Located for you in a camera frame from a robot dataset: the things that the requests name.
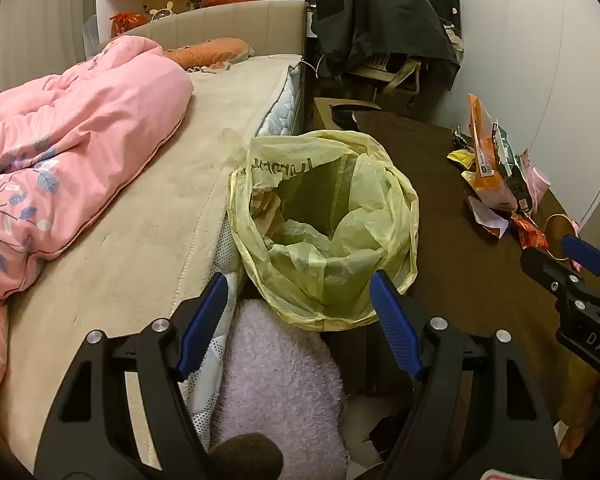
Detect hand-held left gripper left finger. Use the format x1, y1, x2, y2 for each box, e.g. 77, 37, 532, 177
34, 272, 231, 480

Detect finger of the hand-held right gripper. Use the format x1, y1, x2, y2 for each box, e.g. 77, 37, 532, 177
560, 234, 600, 286
520, 246, 581, 307

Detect beige upholstered headboard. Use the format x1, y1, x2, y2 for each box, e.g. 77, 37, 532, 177
97, 0, 308, 61

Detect orange pillow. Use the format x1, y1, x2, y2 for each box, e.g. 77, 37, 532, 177
162, 37, 256, 75

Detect pink floral quilt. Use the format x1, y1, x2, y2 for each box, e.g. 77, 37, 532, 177
0, 36, 195, 418

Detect black garment with pink dots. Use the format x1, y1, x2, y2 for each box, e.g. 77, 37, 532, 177
415, 0, 462, 31

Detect black round pan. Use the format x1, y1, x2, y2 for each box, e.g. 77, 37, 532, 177
330, 102, 383, 128

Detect pink cup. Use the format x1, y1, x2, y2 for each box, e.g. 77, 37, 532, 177
527, 152, 552, 197

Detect cardboard box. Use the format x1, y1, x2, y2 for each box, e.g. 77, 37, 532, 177
312, 97, 381, 133

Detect beige chair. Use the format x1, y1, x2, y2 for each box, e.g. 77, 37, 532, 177
365, 52, 431, 96

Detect orange plastic packet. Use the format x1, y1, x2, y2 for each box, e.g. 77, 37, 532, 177
467, 94, 518, 211

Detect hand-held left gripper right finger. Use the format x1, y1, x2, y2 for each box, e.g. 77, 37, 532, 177
369, 270, 563, 480

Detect bed with beige sheet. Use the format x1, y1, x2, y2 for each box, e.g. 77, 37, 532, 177
0, 52, 301, 468

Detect yellow plastic trash bag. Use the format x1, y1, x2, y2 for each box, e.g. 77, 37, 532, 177
228, 130, 420, 332

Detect black jacket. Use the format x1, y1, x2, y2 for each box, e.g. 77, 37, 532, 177
314, 0, 462, 92

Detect small orange plastic bag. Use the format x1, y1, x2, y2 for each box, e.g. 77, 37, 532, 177
110, 11, 148, 38

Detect dark green packet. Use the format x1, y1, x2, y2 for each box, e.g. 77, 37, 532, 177
495, 122, 538, 216

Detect beige curtain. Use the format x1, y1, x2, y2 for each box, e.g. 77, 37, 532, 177
0, 0, 98, 106

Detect red wrapper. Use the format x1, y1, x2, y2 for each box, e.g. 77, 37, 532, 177
510, 215, 551, 250

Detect lilac fluffy towel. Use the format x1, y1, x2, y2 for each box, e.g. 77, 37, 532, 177
210, 299, 351, 480

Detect white quilted mattress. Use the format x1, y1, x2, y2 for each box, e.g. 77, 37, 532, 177
180, 62, 306, 453

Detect dark brown fuzzy cloth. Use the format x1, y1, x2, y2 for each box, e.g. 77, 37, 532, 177
207, 434, 285, 480

